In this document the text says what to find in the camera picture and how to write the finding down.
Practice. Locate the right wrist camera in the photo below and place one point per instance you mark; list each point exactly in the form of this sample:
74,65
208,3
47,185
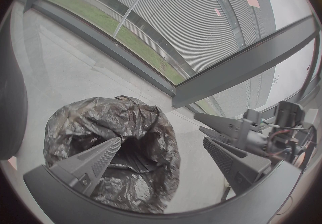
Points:
252,118

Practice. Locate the window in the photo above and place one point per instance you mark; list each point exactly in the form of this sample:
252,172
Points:
191,29

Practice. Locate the dark grey round chair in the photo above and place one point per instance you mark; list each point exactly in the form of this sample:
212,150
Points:
12,104

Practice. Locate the black plastic bag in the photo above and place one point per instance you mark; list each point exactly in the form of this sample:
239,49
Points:
140,122

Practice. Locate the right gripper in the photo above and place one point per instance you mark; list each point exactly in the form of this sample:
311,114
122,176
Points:
247,140

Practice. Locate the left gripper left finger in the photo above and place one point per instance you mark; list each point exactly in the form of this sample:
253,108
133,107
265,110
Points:
100,157

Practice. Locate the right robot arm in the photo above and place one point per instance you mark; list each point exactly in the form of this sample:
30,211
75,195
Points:
286,113

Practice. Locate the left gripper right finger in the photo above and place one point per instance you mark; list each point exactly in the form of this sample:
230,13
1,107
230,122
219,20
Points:
231,162

